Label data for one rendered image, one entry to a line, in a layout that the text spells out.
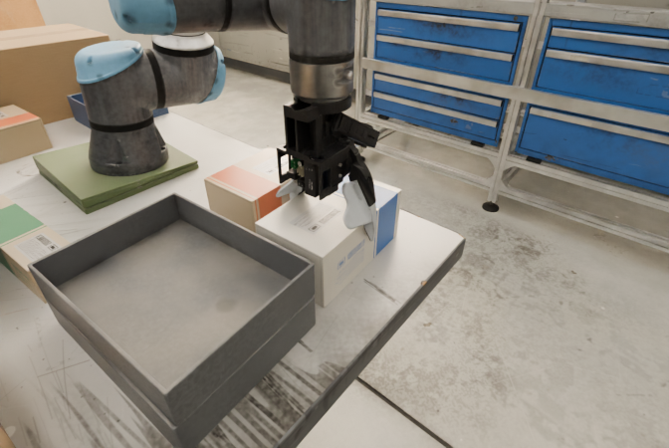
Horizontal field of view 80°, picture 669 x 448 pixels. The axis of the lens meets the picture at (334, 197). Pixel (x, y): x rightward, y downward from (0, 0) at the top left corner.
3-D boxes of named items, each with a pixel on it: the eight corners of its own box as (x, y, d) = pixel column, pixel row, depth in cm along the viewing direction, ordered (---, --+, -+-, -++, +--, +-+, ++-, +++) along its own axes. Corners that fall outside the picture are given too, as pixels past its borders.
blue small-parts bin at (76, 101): (143, 102, 124) (137, 80, 120) (169, 112, 116) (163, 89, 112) (75, 120, 111) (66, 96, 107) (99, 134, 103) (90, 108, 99)
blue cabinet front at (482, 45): (371, 111, 225) (377, 1, 195) (497, 146, 185) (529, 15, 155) (368, 112, 223) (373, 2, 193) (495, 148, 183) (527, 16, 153)
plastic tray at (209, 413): (58, 323, 52) (42, 295, 49) (188, 244, 65) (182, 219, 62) (184, 458, 38) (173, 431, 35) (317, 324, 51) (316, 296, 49)
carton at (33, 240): (-23, 241, 66) (-42, 211, 62) (18, 223, 70) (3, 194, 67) (45, 304, 54) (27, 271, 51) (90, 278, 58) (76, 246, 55)
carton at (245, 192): (272, 179, 83) (269, 146, 79) (317, 197, 77) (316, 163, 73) (210, 214, 72) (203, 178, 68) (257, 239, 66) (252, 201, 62)
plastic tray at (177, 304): (43, 295, 49) (26, 264, 46) (181, 218, 62) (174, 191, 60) (177, 427, 35) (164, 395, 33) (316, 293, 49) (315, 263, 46)
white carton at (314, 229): (339, 211, 73) (339, 167, 68) (396, 235, 67) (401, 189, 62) (261, 271, 60) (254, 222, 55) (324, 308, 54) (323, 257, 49)
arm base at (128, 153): (143, 138, 93) (135, 98, 88) (183, 158, 86) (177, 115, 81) (76, 159, 83) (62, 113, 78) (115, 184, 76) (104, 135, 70)
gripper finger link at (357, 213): (352, 258, 53) (320, 197, 51) (375, 236, 57) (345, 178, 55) (369, 255, 50) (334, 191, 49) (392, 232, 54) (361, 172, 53)
